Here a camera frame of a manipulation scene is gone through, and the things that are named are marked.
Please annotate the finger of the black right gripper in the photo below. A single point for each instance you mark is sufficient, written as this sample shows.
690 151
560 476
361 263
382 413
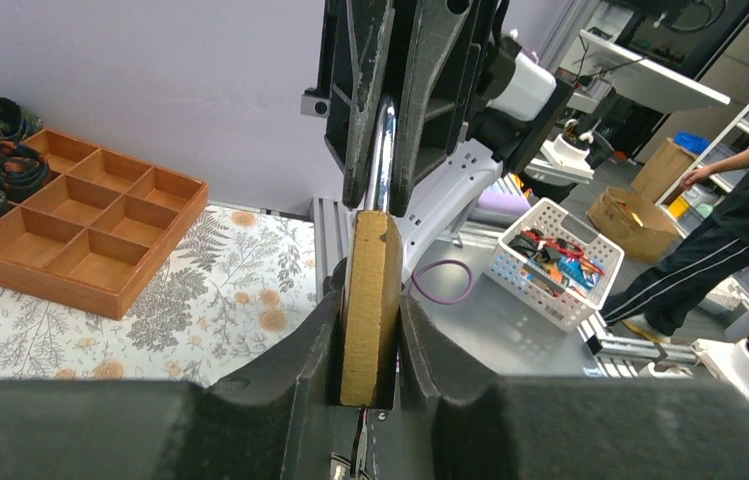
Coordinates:
360 41
437 55

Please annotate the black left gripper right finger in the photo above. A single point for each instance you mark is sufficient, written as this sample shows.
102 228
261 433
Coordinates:
462 420

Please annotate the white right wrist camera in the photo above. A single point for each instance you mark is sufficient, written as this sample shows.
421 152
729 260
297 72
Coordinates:
528 88

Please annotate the open cardboard box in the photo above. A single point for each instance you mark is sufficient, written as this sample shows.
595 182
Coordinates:
643 231

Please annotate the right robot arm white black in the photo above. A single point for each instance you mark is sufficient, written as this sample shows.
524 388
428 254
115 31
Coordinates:
441 197

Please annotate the person in dark clothes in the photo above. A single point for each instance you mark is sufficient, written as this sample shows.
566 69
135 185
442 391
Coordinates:
658 300

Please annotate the orange wooden compartment tray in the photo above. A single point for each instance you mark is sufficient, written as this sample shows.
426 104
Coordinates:
99 229

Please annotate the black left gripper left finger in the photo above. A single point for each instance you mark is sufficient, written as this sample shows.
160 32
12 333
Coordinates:
271 419

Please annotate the white plastic basket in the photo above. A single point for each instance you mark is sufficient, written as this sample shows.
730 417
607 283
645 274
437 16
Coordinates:
555 264

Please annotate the brass padlock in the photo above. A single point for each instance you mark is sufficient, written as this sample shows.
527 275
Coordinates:
372 291

